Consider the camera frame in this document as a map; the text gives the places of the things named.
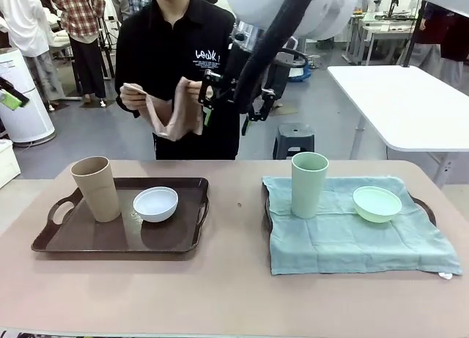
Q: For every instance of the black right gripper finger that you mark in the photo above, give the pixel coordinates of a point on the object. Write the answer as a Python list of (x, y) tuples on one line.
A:
[(269, 98), (202, 94)]

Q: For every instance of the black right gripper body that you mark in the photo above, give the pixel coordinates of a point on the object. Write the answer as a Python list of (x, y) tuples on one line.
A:
[(236, 66)]

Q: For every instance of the beige cloth mat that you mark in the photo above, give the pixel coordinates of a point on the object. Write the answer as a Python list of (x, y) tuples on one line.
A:
[(179, 114)]

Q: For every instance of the light green tall cup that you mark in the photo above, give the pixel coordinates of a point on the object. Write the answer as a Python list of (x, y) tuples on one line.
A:
[(309, 191)]

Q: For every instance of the light green bowl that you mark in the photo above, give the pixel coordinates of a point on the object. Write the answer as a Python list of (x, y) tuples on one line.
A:
[(377, 206)]

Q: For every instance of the teal cloth mat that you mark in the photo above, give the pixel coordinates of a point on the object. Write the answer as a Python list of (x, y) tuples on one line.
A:
[(348, 235)]

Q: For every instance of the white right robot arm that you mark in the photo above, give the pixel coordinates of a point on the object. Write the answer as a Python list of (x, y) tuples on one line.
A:
[(318, 11)]

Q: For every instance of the person's right forearm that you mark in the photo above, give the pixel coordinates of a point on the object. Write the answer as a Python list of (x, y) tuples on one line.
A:
[(128, 112)]

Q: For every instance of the dark brown serving tray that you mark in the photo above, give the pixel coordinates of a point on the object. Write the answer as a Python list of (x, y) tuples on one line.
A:
[(110, 235), (429, 210)]

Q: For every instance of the person's left hand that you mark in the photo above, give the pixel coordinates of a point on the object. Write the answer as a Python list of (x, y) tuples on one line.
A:
[(192, 87)]

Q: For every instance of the person's right hand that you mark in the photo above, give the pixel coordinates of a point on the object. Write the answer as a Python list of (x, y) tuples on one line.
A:
[(132, 98)]

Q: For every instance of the white blue floor machine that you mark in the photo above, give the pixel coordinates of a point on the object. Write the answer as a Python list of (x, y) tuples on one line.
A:
[(297, 65)]

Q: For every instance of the grey plastic stool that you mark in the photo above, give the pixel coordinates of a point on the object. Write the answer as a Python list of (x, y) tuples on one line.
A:
[(293, 140)]

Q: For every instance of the person in black shirt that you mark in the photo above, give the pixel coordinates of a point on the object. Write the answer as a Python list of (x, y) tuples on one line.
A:
[(168, 41)]

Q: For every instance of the person in white shirt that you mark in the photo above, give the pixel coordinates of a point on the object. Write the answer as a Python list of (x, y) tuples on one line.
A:
[(22, 22)]

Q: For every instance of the white box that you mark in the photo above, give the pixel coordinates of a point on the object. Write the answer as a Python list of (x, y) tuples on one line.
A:
[(7, 164)]

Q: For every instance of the person in plaid shirt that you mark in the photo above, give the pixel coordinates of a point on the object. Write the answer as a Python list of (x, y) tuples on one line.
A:
[(77, 11)]

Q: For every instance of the white bowl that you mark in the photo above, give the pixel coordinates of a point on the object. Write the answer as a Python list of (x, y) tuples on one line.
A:
[(155, 206)]

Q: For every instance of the tan tall cup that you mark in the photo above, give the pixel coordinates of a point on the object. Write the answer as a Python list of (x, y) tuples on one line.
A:
[(97, 191)]

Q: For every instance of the white side table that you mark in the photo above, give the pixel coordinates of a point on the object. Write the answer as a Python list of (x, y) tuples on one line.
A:
[(403, 103)]

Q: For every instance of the black stand pole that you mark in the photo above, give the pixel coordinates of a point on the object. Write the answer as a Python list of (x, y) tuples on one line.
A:
[(414, 33)]

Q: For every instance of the person in dark red clothes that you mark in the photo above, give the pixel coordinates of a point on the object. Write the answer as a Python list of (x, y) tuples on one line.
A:
[(450, 33)]

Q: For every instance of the white cylindrical pedestal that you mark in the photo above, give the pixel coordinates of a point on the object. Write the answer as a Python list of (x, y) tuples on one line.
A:
[(25, 121)]

